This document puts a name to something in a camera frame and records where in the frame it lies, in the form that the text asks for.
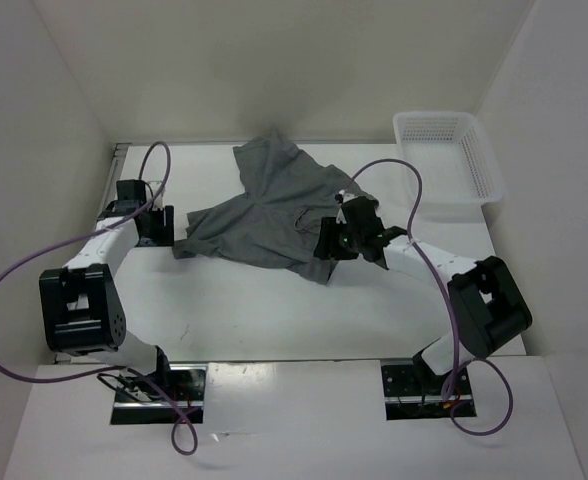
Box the grey shorts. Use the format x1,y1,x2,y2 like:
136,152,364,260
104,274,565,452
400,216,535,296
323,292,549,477
173,130,374,285

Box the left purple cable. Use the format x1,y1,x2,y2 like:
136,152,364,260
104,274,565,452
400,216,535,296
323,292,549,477
0,141,200,456

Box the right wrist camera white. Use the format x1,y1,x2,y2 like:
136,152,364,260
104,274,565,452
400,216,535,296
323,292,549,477
335,190,354,224

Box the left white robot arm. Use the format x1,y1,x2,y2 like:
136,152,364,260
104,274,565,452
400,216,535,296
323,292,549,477
39,179,174,400

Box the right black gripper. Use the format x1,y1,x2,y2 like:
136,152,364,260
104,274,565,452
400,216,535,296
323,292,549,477
313,216,364,260

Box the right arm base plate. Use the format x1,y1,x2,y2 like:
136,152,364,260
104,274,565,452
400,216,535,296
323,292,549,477
380,359,477,421

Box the white plastic basket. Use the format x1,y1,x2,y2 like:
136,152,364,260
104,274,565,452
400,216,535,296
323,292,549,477
393,111,505,206

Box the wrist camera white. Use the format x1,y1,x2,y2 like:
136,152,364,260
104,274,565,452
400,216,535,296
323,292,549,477
144,180,167,210
335,190,354,224

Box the aluminium table frame rail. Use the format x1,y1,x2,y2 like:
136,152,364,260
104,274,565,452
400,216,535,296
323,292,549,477
98,143,130,213

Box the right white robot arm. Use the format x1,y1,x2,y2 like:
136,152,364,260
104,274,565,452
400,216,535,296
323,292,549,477
314,191,533,393

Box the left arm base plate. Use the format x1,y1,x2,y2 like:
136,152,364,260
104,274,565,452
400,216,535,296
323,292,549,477
98,365,206,426

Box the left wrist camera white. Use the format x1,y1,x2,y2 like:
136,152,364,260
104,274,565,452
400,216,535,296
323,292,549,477
144,180,167,210

